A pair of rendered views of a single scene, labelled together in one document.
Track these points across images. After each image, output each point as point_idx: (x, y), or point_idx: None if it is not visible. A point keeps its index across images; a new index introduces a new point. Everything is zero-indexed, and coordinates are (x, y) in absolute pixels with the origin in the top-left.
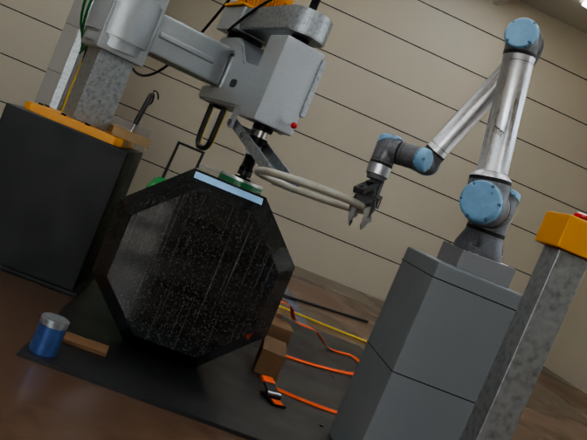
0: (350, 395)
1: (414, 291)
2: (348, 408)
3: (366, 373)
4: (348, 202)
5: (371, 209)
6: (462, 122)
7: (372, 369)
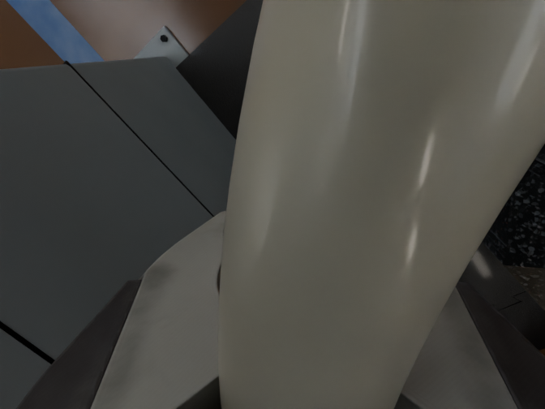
0: (225, 165)
1: None
2: (221, 151)
3: (191, 161)
4: None
5: (67, 396)
6: None
7: (169, 146)
